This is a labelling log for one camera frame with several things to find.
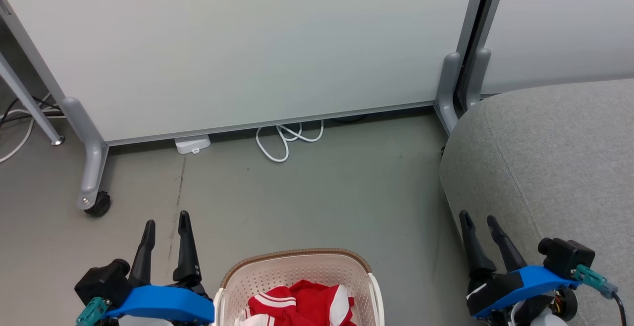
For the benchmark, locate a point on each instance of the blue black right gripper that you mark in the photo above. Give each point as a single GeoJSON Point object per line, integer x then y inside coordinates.
{"type": "Point", "coordinates": [515, 289]}

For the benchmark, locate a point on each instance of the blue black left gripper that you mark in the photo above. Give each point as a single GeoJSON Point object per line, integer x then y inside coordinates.
{"type": "Point", "coordinates": [163, 303]}

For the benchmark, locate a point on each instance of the red and white garment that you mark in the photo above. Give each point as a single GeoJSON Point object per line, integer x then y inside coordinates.
{"type": "Point", "coordinates": [307, 303]}

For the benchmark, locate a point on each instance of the grey fabric sofa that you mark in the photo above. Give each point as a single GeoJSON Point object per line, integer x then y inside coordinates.
{"type": "Point", "coordinates": [559, 167]}

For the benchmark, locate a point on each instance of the white power adapter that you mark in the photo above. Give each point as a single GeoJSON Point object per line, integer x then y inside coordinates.
{"type": "Point", "coordinates": [192, 143]}

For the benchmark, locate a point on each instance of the grey partition leg with caster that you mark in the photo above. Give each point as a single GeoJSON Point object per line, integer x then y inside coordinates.
{"type": "Point", "coordinates": [89, 152]}

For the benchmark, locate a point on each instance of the beige perforated laundry basket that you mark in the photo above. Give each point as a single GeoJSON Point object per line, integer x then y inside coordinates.
{"type": "Point", "coordinates": [297, 266]}

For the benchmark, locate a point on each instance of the grey partition foot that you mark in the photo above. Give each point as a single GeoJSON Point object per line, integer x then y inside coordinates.
{"type": "Point", "coordinates": [447, 93]}
{"type": "Point", "coordinates": [478, 76]}

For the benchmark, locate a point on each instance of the grey metal table leg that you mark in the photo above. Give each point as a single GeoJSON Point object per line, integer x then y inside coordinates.
{"type": "Point", "coordinates": [29, 100]}

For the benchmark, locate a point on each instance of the wide white partition panel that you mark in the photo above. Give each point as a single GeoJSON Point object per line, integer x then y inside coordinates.
{"type": "Point", "coordinates": [247, 43]}

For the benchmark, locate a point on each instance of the narrow white partition panel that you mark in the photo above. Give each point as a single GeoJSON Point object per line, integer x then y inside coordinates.
{"type": "Point", "coordinates": [559, 24]}

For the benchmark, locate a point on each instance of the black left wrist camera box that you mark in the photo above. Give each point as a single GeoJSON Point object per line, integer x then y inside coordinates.
{"type": "Point", "coordinates": [101, 282]}

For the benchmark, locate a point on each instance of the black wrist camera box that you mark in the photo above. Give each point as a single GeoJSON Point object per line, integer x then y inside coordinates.
{"type": "Point", "coordinates": [101, 282]}
{"type": "Point", "coordinates": [567, 256]}

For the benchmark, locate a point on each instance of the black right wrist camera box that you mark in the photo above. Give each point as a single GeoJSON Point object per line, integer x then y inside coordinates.
{"type": "Point", "coordinates": [567, 256]}

